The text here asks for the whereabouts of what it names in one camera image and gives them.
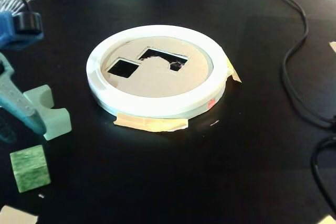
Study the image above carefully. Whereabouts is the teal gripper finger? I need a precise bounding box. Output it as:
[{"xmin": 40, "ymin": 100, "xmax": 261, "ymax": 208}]
[{"xmin": 0, "ymin": 52, "xmax": 46, "ymax": 134}]

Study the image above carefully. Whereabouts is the light green U block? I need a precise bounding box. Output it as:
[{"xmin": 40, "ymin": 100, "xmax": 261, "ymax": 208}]
[{"xmin": 23, "ymin": 84, "xmax": 72, "ymax": 141}]

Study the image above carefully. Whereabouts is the white round shape-sorter board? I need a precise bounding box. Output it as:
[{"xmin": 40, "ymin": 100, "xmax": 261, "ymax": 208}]
[{"xmin": 86, "ymin": 24, "xmax": 233, "ymax": 119}]

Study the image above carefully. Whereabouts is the dark green wooden cube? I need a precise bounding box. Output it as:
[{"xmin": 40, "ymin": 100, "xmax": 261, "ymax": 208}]
[{"xmin": 9, "ymin": 144, "xmax": 51, "ymax": 193}]

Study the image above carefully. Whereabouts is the long beige masking tape strip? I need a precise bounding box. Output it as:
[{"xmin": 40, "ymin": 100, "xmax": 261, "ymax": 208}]
[{"xmin": 113, "ymin": 112, "xmax": 190, "ymax": 132}]

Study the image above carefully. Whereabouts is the cardboard lid with cutouts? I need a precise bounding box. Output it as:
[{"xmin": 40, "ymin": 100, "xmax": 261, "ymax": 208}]
[{"xmin": 101, "ymin": 36, "xmax": 213, "ymax": 98}]

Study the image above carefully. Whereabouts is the short beige masking tape strip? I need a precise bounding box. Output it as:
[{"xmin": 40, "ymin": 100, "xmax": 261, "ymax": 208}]
[{"xmin": 225, "ymin": 58, "xmax": 243, "ymax": 83}]

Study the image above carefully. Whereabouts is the black cylindrical wrist camera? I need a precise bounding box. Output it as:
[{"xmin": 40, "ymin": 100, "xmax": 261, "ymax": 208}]
[{"xmin": 12, "ymin": 12, "xmax": 43, "ymax": 35}]

